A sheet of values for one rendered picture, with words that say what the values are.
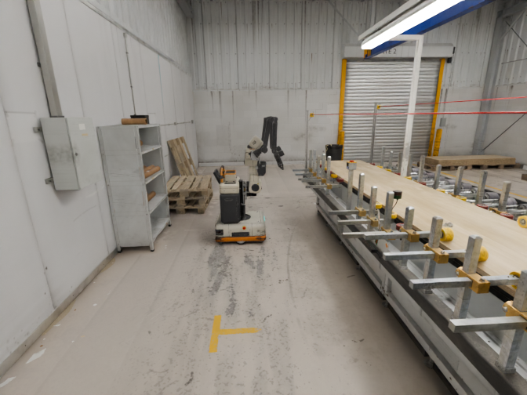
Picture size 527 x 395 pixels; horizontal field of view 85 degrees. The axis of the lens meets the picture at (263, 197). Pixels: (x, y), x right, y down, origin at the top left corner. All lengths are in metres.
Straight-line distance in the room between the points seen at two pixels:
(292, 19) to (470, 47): 5.82
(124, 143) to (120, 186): 0.51
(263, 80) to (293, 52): 1.25
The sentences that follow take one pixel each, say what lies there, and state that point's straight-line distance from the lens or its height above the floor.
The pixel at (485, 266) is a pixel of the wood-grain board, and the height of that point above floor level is 0.90.
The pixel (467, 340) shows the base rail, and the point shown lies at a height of 0.70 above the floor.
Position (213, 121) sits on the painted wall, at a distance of 9.81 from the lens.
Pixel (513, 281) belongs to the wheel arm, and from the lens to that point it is 1.66.
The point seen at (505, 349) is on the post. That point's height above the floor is 0.79.
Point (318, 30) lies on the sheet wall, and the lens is 10.34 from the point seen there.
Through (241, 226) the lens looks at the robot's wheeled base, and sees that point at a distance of 3.75.
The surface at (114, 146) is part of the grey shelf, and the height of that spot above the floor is 1.32.
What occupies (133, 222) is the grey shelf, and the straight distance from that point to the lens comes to 3.88.
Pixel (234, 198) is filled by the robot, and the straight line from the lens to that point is 3.66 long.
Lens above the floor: 1.65
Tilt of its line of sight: 16 degrees down
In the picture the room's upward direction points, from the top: 1 degrees counter-clockwise
